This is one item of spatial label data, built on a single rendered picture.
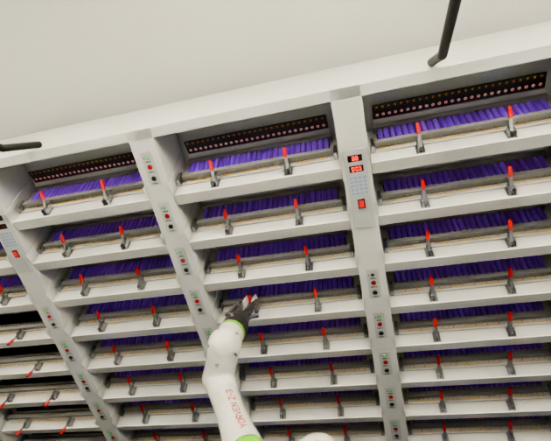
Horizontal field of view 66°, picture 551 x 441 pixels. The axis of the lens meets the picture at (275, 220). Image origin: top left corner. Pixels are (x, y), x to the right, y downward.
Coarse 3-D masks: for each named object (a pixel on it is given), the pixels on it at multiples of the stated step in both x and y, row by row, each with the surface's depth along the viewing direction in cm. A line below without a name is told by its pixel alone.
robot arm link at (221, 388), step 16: (208, 368) 137; (208, 384) 136; (224, 384) 133; (224, 400) 127; (240, 400) 129; (224, 416) 122; (240, 416) 120; (224, 432) 117; (240, 432) 114; (256, 432) 116
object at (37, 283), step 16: (0, 176) 166; (16, 176) 174; (0, 192) 165; (16, 192) 173; (0, 208) 166; (0, 240) 173; (32, 240) 178; (32, 272) 178; (48, 272) 184; (32, 288) 182; (48, 288) 182; (48, 304) 184; (64, 320) 189; (64, 336) 191; (64, 352) 196; (80, 352) 196; (80, 368) 199; (80, 384) 203; (96, 384) 203; (96, 400) 207; (96, 416) 212; (112, 416) 211; (128, 432) 222
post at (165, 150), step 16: (144, 144) 146; (160, 144) 149; (176, 144) 162; (160, 160) 148; (176, 160) 160; (144, 176) 151; (160, 176) 150; (160, 192) 153; (176, 208) 155; (160, 224) 159; (176, 224) 158; (176, 240) 161; (176, 256) 164; (192, 256) 163; (176, 272) 167; (192, 272) 166; (192, 288) 170; (192, 304) 173; (208, 304) 172; (208, 320) 175
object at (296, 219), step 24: (264, 192) 166; (288, 192) 163; (312, 192) 160; (336, 192) 157; (192, 216) 167; (216, 216) 166; (240, 216) 160; (264, 216) 159; (288, 216) 157; (312, 216) 153; (336, 216) 150; (192, 240) 161; (216, 240) 159; (240, 240) 158; (264, 240) 157
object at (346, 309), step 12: (360, 288) 170; (216, 300) 178; (300, 300) 173; (312, 300) 172; (324, 300) 170; (348, 300) 167; (360, 300) 166; (216, 312) 177; (264, 312) 173; (276, 312) 172; (288, 312) 170; (300, 312) 169; (312, 312) 167; (324, 312) 166; (336, 312) 165; (348, 312) 164; (360, 312) 164; (252, 324) 174; (264, 324) 174; (276, 324) 173
